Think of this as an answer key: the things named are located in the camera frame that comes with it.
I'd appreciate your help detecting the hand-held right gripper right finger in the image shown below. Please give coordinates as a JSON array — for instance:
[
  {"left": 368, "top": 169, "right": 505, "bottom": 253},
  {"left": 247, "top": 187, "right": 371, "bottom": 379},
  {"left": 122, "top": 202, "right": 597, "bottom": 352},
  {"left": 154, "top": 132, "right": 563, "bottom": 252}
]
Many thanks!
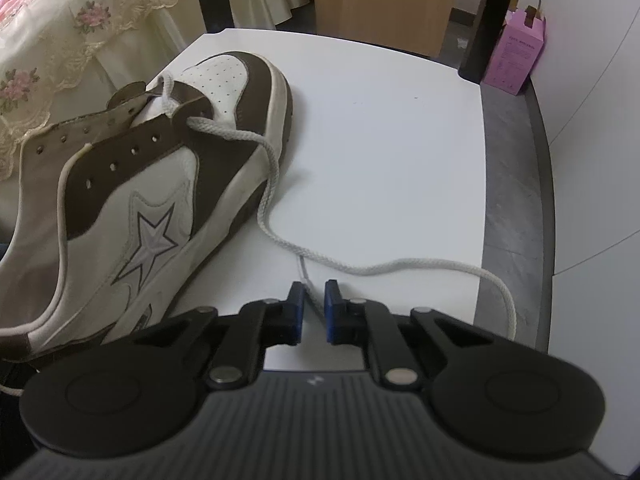
[{"left": 324, "top": 279, "right": 493, "bottom": 391}]

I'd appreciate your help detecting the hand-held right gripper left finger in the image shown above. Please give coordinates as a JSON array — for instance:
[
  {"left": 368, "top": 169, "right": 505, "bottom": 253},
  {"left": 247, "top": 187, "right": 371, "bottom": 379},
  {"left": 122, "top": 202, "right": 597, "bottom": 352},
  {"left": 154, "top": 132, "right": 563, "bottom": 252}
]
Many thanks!
[{"left": 132, "top": 281, "right": 306, "bottom": 391}]

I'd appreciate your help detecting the white shoelace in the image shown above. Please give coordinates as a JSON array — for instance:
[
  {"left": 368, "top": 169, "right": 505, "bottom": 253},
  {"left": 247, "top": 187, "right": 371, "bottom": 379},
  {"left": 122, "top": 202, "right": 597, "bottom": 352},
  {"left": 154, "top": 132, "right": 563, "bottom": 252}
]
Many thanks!
[{"left": 150, "top": 74, "right": 518, "bottom": 341}]

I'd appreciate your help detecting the white and brown sneaker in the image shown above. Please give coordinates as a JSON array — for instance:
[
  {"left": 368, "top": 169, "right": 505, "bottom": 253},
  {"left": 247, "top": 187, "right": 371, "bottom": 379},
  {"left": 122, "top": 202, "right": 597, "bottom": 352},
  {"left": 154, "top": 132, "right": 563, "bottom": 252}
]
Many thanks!
[{"left": 0, "top": 50, "right": 296, "bottom": 366}]

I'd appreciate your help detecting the bed with floral lace cover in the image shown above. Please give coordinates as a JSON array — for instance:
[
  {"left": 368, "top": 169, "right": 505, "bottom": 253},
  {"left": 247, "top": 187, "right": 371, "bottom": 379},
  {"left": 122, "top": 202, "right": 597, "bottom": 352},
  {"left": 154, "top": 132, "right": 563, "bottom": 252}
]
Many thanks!
[{"left": 0, "top": 0, "right": 313, "bottom": 226}]

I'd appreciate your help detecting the wooden drawer cabinet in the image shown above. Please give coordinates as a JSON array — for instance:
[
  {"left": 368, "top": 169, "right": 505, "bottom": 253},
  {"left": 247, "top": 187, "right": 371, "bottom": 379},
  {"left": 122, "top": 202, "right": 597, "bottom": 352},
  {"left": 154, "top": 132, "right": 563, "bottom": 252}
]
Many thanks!
[{"left": 311, "top": 0, "right": 463, "bottom": 58}]

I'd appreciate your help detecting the pink carton box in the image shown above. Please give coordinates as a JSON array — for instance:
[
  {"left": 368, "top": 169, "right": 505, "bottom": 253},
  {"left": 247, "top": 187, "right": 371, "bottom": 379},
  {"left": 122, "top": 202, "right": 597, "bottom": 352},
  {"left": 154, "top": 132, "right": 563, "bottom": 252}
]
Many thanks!
[{"left": 480, "top": 0, "right": 547, "bottom": 97}]

